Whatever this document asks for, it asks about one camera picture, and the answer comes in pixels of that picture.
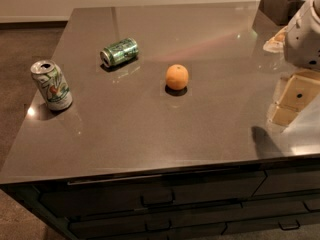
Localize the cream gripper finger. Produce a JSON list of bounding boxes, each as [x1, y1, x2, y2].
[[268, 69, 320, 126], [263, 27, 287, 53]]

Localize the green soda can lying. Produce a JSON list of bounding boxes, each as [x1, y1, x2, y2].
[[100, 38, 139, 68]]

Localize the white upright soda can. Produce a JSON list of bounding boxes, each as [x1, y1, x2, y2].
[[30, 60, 73, 111]]

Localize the dark box with snacks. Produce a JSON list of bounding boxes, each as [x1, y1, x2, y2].
[[258, 0, 320, 26]]

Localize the orange fruit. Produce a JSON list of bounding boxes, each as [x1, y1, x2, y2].
[[165, 64, 189, 90]]

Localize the dark drawer cabinet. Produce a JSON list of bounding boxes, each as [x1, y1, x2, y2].
[[1, 158, 320, 240]]

